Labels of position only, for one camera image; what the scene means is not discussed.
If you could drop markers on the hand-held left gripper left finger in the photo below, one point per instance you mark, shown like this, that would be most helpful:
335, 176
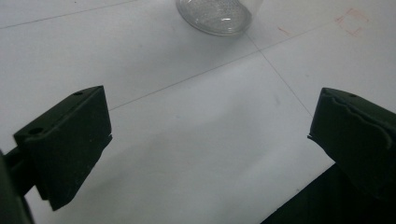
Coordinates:
68, 140

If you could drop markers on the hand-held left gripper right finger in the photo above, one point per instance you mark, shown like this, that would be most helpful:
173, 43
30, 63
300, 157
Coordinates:
355, 140

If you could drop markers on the clear glass jar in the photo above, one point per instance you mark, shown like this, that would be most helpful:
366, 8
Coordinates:
214, 15

